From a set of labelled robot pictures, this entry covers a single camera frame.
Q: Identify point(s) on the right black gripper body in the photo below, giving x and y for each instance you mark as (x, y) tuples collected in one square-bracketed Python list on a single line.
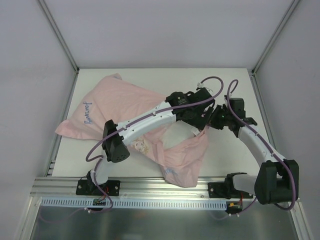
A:
[(217, 120)]

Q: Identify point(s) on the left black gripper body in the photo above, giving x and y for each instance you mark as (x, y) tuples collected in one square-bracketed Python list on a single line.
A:
[(200, 120)]

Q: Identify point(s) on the pink Journey pillow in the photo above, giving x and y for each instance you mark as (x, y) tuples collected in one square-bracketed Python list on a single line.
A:
[(115, 99)]

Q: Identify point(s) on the white pillow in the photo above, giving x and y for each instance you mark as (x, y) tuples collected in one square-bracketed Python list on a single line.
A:
[(177, 133)]

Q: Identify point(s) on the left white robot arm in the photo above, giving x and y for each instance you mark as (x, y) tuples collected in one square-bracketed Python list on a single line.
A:
[(117, 136)]

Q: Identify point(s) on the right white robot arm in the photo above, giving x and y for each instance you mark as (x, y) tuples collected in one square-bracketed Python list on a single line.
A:
[(277, 180)]

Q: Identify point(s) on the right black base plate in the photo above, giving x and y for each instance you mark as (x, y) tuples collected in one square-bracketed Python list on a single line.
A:
[(221, 190)]

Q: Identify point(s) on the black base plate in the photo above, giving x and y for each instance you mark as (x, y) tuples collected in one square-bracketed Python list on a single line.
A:
[(85, 187), (221, 190)]

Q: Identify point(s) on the white slotted cable duct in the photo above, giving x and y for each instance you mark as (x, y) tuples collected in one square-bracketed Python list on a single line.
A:
[(211, 205)]

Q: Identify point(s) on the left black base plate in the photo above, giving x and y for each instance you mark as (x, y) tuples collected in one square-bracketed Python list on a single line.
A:
[(85, 187)]

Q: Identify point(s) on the right aluminium frame post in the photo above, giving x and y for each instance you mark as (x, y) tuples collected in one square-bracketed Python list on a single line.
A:
[(276, 34)]

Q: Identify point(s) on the aluminium frame post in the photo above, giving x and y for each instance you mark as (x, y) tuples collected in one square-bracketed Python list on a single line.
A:
[(276, 34), (55, 28)]

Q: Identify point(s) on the aluminium mounting rail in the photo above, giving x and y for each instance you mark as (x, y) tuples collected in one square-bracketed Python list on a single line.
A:
[(130, 187)]

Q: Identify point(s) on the left aluminium frame post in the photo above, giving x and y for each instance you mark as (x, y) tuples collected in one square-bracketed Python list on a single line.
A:
[(55, 28)]

